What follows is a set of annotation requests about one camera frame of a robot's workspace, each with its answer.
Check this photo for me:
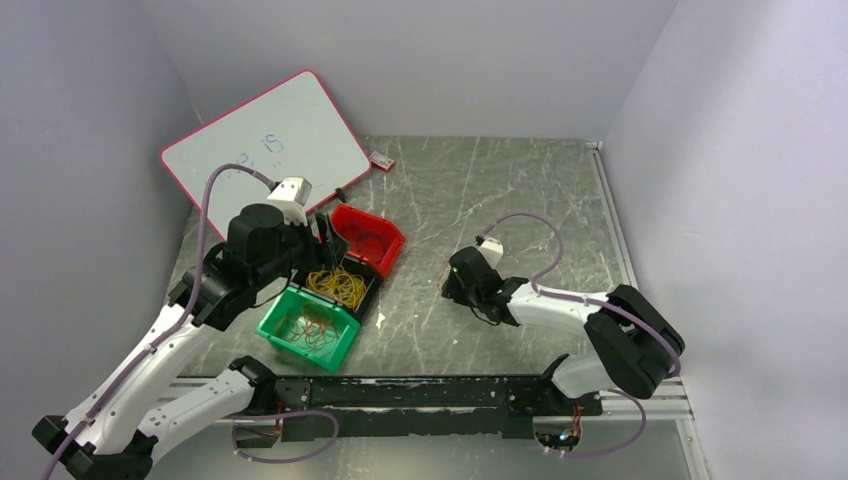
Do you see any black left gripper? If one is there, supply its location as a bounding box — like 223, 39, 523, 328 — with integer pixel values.
253, 210, 351, 288

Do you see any purple cable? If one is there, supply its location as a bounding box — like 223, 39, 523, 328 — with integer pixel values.
344, 221, 391, 261

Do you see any yellow cable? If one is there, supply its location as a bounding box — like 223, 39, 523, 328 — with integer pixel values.
305, 268, 369, 311

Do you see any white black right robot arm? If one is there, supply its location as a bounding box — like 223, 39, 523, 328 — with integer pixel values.
441, 245, 685, 414

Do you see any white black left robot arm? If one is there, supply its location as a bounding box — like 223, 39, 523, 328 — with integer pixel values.
32, 201, 348, 479

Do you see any black plastic bin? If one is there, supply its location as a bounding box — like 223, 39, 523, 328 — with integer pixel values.
292, 254, 384, 326

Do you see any red plastic bin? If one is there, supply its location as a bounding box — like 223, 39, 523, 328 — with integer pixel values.
331, 204, 406, 279

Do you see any green plastic bin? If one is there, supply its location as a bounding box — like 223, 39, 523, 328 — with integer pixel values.
255, 286, 360, 373

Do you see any small red white box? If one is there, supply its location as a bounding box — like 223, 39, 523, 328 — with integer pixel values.
368, 151, 396, 173

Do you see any pink framed whiteboard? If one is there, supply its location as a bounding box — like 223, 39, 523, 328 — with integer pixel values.
160, 70, 370, 212

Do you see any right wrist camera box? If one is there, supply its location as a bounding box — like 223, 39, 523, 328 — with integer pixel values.
475, 235, 504, 269

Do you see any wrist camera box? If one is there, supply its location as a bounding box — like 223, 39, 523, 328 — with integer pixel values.
266, 177, 312, 225
475, 235, 504, 269

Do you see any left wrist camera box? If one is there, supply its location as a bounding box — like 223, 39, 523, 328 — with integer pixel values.
266, 177, 312, 225

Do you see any black base frame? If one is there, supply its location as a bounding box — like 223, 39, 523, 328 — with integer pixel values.
242, 374, 603, 441

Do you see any aluminium table edge rail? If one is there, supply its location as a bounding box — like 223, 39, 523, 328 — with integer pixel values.
585, 141, 639, 288

